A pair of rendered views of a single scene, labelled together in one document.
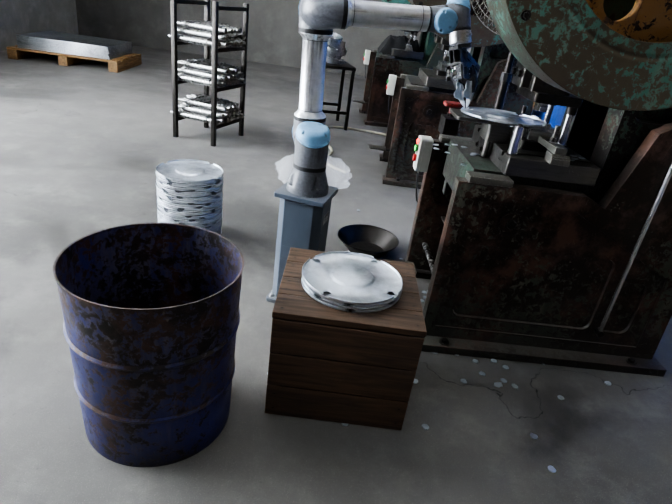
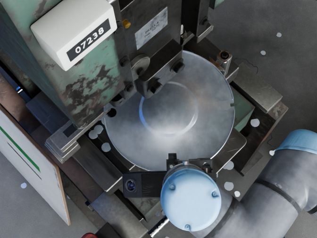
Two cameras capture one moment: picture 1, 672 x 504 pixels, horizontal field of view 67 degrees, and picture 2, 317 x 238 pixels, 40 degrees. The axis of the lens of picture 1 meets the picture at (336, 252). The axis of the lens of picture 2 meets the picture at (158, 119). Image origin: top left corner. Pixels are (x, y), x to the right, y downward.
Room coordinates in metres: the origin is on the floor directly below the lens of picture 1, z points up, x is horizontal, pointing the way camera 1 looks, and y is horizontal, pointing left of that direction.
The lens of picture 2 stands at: (2.04, -0.25, 1.68)
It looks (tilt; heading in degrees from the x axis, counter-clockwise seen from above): 70 degrees down; 233
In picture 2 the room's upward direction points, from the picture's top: 4 degrees counter-clockwise
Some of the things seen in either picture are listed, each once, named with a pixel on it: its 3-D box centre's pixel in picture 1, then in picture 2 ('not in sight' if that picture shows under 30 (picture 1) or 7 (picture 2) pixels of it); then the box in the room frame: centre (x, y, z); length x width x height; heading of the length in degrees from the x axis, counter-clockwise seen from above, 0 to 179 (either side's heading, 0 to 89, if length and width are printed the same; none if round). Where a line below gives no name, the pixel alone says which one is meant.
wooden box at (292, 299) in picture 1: (343, 333); not in sight; (1.27, -0.06, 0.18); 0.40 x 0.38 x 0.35; 91
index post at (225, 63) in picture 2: (516, 138); (222, 63); (1.63, -0.52, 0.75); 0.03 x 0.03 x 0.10; 3
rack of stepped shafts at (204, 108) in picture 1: (209, 71); not in sight; (3.82, 1.10, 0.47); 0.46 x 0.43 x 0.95; 73
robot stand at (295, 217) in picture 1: (301, 245); not in sight; (1.73, 0.13, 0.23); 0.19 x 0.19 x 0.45; 78
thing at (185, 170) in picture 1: (190, 170); not in sight; (2.15, 0.70, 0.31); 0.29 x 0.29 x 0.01
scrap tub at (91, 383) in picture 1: (157, 341); not in sight; (1.03, 0.42, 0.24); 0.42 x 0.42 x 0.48
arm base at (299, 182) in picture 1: (308, 176); not in sight; (1.73, 0.13, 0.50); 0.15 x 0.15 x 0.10
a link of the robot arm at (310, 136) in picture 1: (311, 144); not in sight; (1.74, 0.14, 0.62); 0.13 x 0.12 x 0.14; 11
